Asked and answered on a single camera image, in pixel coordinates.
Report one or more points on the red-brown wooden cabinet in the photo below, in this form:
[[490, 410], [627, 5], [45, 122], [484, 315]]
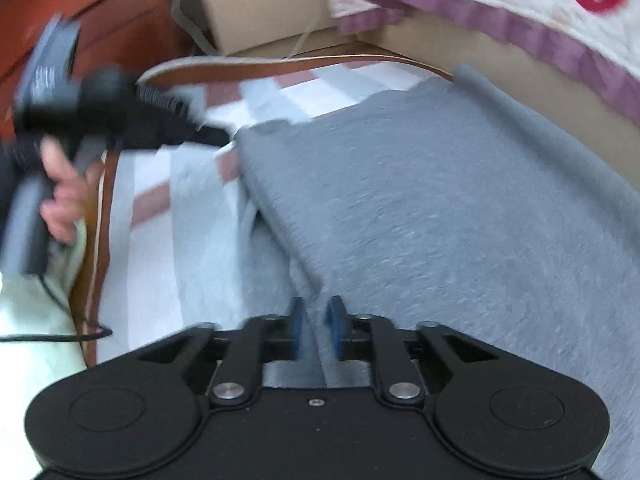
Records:
[[135, 34]]

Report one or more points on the light green garment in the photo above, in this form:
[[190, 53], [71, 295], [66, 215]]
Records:
[[32, 306]]

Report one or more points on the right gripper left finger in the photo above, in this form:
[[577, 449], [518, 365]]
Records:
[[227, 366]]

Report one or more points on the bear print headboard cover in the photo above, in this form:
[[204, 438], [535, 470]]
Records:
[[593, 41]]

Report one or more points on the beige wooden nightstand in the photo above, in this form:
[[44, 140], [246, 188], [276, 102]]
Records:
[[242, 25]]

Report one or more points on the grey sweatpants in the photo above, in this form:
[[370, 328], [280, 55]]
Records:
[[452, 202]]

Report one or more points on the checkered bed sheet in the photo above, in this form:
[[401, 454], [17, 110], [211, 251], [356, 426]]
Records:
[[168, 248]]

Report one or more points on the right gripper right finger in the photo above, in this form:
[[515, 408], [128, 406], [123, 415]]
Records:
[[406, 366]]

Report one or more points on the person's left hand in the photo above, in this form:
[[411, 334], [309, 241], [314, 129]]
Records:
[[71, 191]]

